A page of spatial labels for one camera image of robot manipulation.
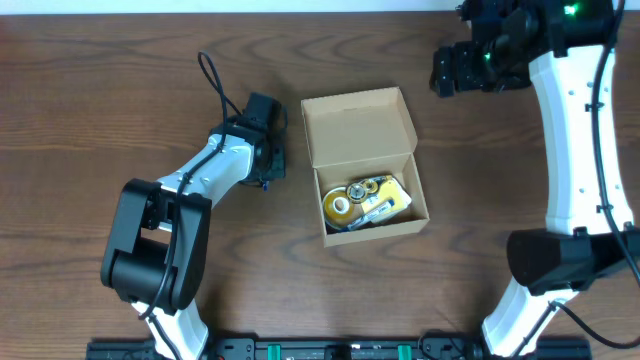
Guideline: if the cardboard box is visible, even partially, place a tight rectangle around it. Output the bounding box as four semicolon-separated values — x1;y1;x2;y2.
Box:
301;87;429;247

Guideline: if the small yellow tape roll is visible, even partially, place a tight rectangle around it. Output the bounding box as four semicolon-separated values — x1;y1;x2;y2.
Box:
322;187;362;229

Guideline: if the yellow black correction tape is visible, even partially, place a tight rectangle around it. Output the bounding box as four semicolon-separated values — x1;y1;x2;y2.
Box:
345;175;396;204

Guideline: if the yellow sticky note pad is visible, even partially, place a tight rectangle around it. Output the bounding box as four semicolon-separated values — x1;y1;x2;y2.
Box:
361;175;412;224

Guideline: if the blue white marker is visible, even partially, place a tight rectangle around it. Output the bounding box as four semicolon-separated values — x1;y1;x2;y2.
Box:
345;198;406;231

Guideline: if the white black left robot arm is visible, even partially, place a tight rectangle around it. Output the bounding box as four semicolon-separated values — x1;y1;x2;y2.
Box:
100;123;286;359

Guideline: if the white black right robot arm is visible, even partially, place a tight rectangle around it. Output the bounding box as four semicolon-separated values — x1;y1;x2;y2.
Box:
430;0;639;359

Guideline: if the black rail with mounts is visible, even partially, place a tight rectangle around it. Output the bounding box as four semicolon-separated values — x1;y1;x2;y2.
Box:
85;336;593;360

